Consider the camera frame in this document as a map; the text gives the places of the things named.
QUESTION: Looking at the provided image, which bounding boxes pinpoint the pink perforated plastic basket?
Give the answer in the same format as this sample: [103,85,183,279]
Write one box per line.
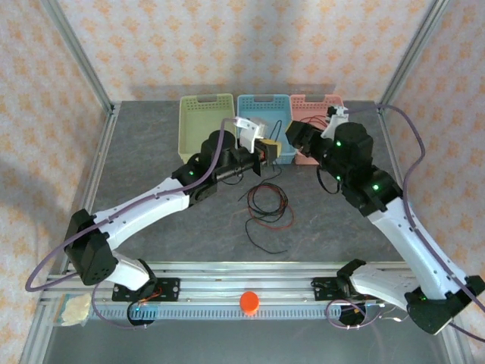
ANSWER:
[289,93,346,167]

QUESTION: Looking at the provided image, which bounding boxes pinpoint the blue perforated plastic basket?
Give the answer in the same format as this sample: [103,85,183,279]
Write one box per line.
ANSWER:
[236,93,298,167]

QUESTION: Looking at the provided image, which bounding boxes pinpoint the green perforated plastic basket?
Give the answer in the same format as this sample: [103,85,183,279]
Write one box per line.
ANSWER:
[177,93,238,167]

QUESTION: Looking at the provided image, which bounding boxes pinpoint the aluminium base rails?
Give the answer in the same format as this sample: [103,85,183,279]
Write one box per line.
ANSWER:
[41,261,459,306]

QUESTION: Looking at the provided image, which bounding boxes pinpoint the orange round cap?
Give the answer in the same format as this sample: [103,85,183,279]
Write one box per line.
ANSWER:
[239,291,261,316]

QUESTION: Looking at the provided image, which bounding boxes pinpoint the bagged beige cloth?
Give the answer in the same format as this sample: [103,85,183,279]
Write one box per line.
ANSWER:
[56,293,92,327]

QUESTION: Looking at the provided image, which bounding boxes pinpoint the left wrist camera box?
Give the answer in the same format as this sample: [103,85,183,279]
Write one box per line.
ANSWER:
[234,117,268,154]

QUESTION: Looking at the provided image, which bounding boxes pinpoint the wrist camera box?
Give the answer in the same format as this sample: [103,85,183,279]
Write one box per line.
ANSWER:
[234,117,268,154]
[326,105,350,140]

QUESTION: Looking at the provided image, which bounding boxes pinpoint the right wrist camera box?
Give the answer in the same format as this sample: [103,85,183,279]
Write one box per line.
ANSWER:
[326,105,350,140]

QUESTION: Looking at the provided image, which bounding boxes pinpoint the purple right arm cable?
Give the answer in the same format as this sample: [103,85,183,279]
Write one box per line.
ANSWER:
[326,105,485,340]

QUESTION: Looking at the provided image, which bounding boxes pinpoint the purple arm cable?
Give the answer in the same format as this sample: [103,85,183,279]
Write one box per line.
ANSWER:
[25,117,243,331]
[326,105,485,340]

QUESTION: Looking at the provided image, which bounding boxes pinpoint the aluminium frame post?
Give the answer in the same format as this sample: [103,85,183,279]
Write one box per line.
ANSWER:
[377,0,452,115]
[39,0,116,115]

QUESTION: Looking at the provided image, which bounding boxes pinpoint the grey slotted cable duct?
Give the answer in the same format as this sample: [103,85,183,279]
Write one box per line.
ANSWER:
[92,305,344,320]

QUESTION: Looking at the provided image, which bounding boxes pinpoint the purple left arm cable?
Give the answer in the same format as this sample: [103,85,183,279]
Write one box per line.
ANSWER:
[25,117,243,331]

